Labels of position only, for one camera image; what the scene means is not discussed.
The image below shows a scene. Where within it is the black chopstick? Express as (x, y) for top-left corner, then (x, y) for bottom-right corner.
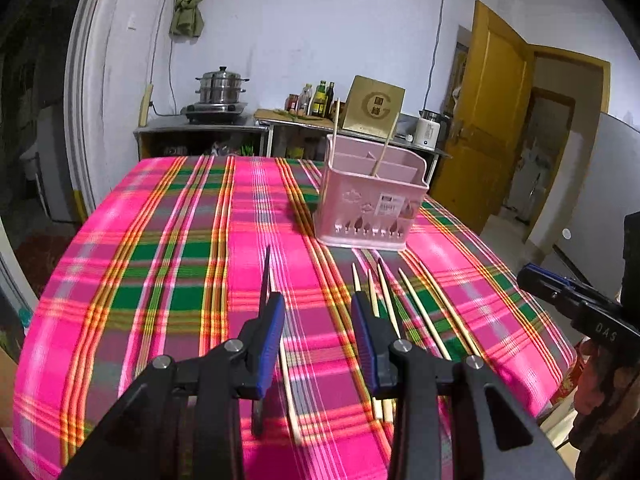
(252, 245), (271, 437)

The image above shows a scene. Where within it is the light wooden chopstick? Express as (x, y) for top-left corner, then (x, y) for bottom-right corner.
(352, 263), (384, 422)
(398, 269), (451, 361)
(332, 99), (341, 138)
(268, 268), (305, 447)
(376, 259), (401, 338)
(370, 112), (400, 178)
(367, 270), (394, 424)
(411, 263), (483, 359)

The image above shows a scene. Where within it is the metal kitchen shelf left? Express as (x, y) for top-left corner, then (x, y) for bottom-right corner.
(134, 115), (274, 160)

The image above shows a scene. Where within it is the person's right hand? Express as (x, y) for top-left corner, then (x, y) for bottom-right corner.
(570, 339), (639, 452)

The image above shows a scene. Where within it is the grey refrigerator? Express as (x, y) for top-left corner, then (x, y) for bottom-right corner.
(516, 113), (639, 297)

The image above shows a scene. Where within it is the yellow wooden door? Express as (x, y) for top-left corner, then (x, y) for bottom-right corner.
(430, 1), (535, 234)

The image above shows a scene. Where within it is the pink plaid tablecloth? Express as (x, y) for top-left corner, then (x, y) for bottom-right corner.
(13, 156), (576, 479)

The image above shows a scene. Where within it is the white electric kettle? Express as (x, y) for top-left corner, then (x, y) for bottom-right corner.
(412, 110), (442, 150)

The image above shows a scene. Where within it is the pink plastic utensil basket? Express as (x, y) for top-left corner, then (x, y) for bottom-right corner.
(312, 134), (428, 252)

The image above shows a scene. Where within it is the gold paper gift bag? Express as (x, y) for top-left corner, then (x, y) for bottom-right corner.
(340, 75), (406, 139)

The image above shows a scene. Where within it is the dark soy sauce bottle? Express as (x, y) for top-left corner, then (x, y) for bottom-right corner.
(323, 81), (334, 118)

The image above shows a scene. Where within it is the green oil bottle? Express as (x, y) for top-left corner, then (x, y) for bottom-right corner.
(311, 80), (326, 117)

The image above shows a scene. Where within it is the clear plastic bottle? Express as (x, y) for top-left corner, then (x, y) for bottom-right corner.
(296, 84), (314, 116)

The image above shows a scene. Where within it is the red sauce jar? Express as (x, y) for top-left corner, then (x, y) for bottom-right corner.
(285, 93), (298, 112)

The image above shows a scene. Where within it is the black induction cooker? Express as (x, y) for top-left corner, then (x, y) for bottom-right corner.
(181, 102), (246, 125)

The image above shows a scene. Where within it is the wooden cutting board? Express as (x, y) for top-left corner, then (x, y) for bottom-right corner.
(254, 108), (326, 122)

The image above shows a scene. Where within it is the beige power strip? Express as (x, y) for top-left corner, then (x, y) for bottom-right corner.
(138, 84), (154, 128)

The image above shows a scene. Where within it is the stainless steel steamer pot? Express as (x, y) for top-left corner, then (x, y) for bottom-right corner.
(196, 66), (250, 104)

